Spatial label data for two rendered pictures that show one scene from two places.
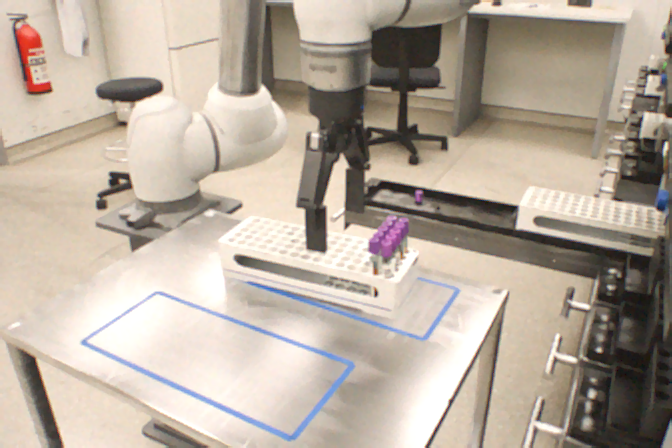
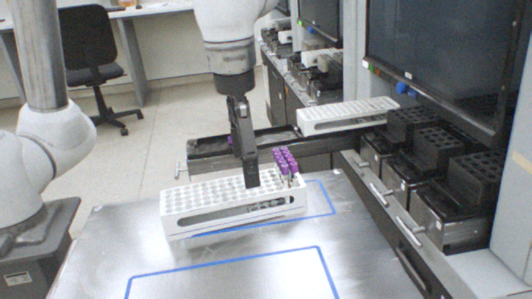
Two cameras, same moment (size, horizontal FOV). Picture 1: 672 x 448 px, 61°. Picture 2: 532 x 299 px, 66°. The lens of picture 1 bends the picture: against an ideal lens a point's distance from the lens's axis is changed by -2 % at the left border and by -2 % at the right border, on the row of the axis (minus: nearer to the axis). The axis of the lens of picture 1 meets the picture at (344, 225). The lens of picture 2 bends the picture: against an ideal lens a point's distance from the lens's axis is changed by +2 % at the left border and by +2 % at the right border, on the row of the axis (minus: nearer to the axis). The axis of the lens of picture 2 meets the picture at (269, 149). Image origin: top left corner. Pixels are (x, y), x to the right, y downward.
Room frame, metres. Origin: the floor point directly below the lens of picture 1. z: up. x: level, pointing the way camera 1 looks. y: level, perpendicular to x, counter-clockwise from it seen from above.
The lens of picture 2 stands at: (0.12, 0.38, 1.33)
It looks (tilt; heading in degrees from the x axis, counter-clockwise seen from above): 27 degrees down; 325
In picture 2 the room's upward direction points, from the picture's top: 6 degrees counter-clockwise
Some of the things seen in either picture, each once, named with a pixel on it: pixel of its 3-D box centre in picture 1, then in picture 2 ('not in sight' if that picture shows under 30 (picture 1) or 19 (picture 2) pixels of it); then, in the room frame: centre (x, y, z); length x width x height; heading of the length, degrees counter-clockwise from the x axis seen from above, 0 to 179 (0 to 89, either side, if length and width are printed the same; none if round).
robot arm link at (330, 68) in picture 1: (336, 63); (231, 54); (0.75, 0.01, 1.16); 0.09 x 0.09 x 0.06
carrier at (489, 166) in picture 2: not in sight; (487, 178); (0.46, -0.39, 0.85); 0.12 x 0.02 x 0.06; 153
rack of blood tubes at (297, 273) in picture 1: (317, 263); (233, 200); (0.77, 0.04, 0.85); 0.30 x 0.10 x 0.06; 66
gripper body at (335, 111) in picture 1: (336, 118); (236, 92); (0.75, 0.01, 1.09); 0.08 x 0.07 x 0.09; 156
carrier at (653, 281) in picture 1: (660, 268); (399, 126); (0.75, -0.49, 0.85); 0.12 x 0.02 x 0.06; 154
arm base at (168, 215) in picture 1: (163, 203); (12, 225); (1.26, 0.44, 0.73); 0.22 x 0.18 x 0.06; 153
